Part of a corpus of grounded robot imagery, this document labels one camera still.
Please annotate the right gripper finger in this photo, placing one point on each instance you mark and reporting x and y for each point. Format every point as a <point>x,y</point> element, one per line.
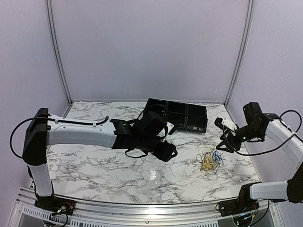
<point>225,146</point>
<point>225,135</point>

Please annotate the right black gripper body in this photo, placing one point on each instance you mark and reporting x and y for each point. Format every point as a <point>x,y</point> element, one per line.
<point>237,144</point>

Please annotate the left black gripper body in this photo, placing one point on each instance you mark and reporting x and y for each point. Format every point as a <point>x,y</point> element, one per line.
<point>147,143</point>

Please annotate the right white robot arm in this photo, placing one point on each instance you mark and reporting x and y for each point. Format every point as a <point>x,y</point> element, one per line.
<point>259,126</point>

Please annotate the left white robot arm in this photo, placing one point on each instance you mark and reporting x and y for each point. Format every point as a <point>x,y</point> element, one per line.
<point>46,129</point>

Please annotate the black compartment tray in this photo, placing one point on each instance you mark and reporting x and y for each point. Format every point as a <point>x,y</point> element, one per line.
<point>184,116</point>

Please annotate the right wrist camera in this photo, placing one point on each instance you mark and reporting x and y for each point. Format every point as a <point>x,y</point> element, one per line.
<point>225,123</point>

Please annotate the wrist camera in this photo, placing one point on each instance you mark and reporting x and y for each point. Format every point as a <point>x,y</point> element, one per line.
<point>165,134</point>
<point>225,123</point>

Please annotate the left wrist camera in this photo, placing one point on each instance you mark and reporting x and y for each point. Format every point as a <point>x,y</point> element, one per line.
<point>165,134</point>

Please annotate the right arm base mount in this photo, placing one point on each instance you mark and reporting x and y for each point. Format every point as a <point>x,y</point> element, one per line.
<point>236,206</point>

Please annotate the aluminium front rail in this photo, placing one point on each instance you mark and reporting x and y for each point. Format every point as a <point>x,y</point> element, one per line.
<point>105,214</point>

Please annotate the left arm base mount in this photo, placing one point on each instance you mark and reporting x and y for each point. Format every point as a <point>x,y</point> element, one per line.
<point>56,205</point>

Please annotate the right aluminium corner post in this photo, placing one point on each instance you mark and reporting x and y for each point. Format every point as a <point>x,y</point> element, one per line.
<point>241,52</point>

